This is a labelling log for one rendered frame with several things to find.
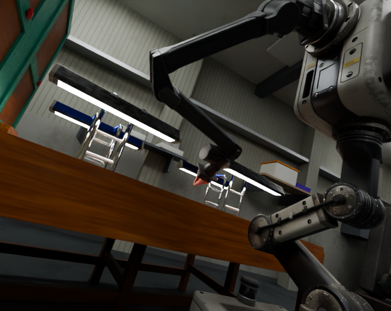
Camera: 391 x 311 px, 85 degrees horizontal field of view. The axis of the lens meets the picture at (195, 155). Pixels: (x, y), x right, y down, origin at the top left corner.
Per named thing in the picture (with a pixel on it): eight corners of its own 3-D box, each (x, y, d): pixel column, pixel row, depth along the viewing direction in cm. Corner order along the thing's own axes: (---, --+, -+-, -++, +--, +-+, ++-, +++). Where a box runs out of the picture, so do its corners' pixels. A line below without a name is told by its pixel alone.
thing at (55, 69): (181, 143, 112) (185, 131, 113) (47, 73, 80) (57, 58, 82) (174, 144, 118) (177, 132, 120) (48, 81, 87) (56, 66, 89)
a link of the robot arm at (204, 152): (243, 152, 84) (233, 140, 91) (223, 142, 78) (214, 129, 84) (223, 173, 88) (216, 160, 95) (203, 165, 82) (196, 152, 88)
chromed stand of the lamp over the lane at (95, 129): (115, 199, 94) (150, 111, 105) (65, 184, 84) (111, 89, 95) (105, 194, 110) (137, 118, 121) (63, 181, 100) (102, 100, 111)
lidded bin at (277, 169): (278, 186, 385) (281, 172, 392) (296, 187, 347) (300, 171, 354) (256, 178, 369) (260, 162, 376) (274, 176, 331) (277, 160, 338)
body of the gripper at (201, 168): (195, 165, 94) (206, 154, 91) (212, 173, 99) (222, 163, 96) (197, 176, 89) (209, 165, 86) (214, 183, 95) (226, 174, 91)
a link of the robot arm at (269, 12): (309, 5, 58) (296, 4, 62) (280, -8, 54) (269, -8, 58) (292, 42, 63) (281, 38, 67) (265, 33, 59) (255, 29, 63)
